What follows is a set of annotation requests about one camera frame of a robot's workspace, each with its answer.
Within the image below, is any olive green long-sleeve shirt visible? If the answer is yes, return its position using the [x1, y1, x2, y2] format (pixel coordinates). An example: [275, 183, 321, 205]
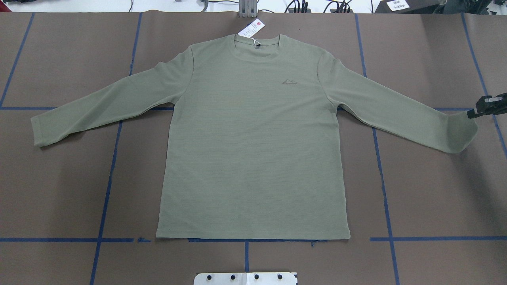
[31, 34, 478, 240]

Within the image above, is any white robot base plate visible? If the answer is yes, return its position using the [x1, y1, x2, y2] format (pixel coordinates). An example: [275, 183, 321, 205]
[193, 272, 298, 285]

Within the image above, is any aluminium frame post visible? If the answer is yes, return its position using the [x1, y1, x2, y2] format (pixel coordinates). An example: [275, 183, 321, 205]
[238, 0, 258, 18]

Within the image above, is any white paper hang tag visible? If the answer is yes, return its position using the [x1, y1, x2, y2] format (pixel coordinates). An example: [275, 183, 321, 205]
[238, 19, 265, 38]

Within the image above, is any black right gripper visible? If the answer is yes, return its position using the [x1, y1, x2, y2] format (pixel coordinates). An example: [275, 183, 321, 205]
[467, 93, 507, 119]

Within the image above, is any black labelled box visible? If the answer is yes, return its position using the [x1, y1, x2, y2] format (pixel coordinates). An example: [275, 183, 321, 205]
[374, 0, 440, 14]

